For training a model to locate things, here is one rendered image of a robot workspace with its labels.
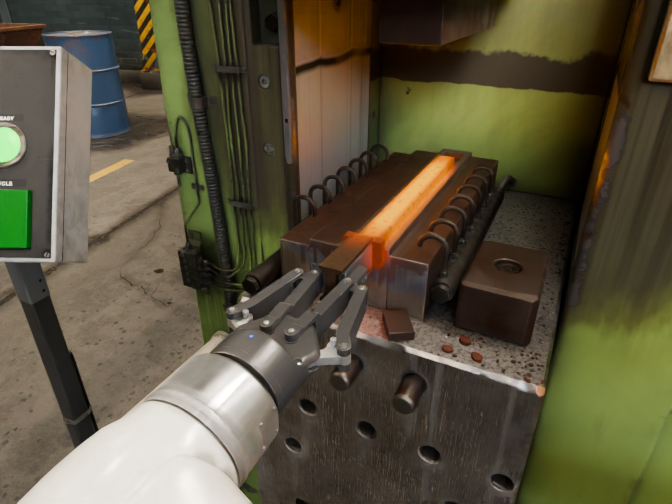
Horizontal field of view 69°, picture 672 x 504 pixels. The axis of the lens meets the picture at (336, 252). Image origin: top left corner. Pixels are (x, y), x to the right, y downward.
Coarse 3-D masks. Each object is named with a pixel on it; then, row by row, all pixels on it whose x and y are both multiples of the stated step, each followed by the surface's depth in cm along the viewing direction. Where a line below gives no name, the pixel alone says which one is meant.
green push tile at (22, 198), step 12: (0, 192) 62; (12, 192) 62; (24, 192) 62; (0, 204) 62; (12, 204) 62; (24, 204) 62; (0, 216) 62; (12, 216) 62; (24, 216) 62; (0, 228) 62; (12, 228) 62; (24, 228) 62; (0, 240) 62; (12, 240) 62; (24, 240) 62
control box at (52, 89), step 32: (0, 64) 63; (32, 64) 63; (64, 64) 64; (0, 96) 63; (32, 96) 63; (64, 96) 64; (32, 128) 63; (64, 128) 64; (32, 160) 63; (64, 160) 64; (32, 192) 63; (64, 192) 64; (32, 224) 63; (64, 224) 64; (0, 256) 63; (32, 256) 62; (64, 256) 64
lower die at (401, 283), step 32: (384, 160) 92; (416, 160) 89; (480, 160) 88; (352, 192) 78; (384, 192) 75; (448, 192) 75; (320, 224) 67; (352, 224) 65; (416, 224) 65; (288, 256) 64; (320, 256) 62; (384, 256) 58; (416, 256) 57; (384, 288) 60; (416, 288) 58
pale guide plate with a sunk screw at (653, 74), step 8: (664, 24) 47; (664, 32) 47; (664, 40) 47; (656, 48) 48; (664, 48) 47; (656, 56) 48; (664, 56) 47; (656, 64) 48; (664, 64) 48; (656, 72) 48; (664, 72) 48; (656, 80) 49; (664, 80) 48
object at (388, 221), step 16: (448, 160) 82; (416, 176) 76; (432, 176) 76; (400, 192) 70; (416, 192) 70; (384, 208) 65; (400, 208) 65; (368, 224) 61; (384, 224) 61; (400, 224) 63; (352, 240) 55; (368, 240) 55; (384, 240) 56; (336, 256) 52; (352, 256) 52; (336, 272) 49; (368, 272) 57
